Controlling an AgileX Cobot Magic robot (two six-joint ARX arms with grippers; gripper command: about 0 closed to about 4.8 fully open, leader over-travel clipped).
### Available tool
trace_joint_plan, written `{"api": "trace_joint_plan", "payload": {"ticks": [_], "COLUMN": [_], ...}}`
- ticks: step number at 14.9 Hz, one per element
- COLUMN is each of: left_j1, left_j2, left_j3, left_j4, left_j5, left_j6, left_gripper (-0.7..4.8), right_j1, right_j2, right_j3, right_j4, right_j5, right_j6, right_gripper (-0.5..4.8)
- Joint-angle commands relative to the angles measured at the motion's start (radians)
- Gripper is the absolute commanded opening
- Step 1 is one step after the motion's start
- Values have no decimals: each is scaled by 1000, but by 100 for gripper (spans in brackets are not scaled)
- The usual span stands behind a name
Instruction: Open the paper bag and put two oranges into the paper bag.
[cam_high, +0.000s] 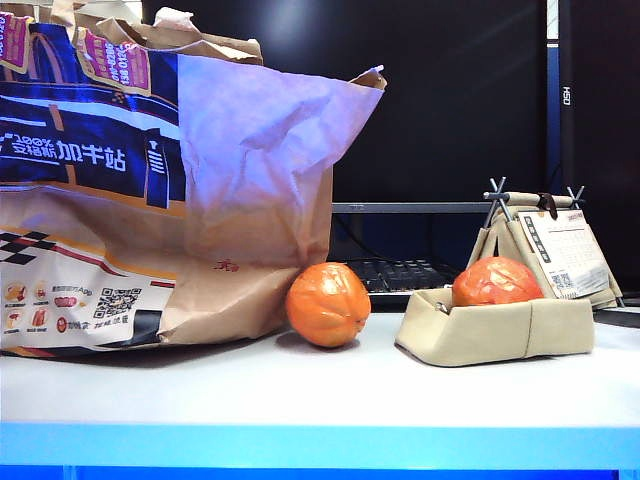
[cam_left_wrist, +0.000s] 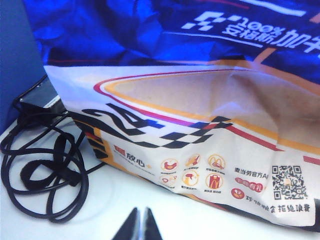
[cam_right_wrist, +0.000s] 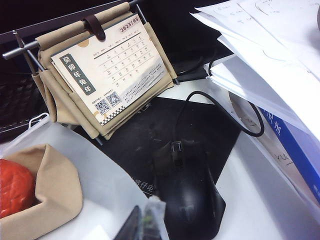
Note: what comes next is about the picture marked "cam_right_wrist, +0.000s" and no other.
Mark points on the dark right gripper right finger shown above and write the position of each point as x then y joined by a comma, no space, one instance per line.
155,220

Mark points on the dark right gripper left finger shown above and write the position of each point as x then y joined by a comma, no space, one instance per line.
130,225

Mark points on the orange fruit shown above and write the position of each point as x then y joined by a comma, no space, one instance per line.
15,187

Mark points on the black computer mouse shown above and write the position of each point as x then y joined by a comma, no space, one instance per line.
190,200

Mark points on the beige fabric tray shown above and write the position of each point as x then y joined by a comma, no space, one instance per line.
60,180

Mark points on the black mouse pad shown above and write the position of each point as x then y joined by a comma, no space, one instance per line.
140,130

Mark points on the scribbled white paper sheet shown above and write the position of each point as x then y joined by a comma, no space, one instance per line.
262,155

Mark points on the desk calendar cards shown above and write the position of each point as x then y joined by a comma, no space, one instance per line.
120,75

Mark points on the blue book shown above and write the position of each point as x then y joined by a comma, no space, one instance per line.
295,150

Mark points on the white paper stack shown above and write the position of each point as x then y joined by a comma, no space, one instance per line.
225,75

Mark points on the black keyboard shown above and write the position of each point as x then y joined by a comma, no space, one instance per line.
17,100

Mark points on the beige fabric calendar stand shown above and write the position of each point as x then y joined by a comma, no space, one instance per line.
50,50

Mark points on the handwritten white paper sheets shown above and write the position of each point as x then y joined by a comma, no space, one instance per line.
275,37

